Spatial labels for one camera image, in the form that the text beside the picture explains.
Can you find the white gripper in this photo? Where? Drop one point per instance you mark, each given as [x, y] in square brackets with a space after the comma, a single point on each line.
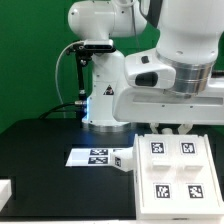
[153, 106]

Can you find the white cabinet body box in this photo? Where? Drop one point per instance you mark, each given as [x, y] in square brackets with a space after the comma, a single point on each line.
[175, 180]

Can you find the white cabinet top block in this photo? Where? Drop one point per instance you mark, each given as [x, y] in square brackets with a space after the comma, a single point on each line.
[122, 159]

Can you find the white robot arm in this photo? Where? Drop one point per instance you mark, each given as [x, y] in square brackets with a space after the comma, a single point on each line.
[189, 34]

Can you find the white sheet with markers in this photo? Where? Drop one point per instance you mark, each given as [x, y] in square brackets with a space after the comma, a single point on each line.
[83, 157]

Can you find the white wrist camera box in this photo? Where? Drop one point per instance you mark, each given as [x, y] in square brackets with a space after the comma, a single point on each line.
[144, 69]

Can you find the black camera on stand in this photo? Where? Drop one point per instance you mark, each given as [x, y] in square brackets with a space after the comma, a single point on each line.
[84, 50]

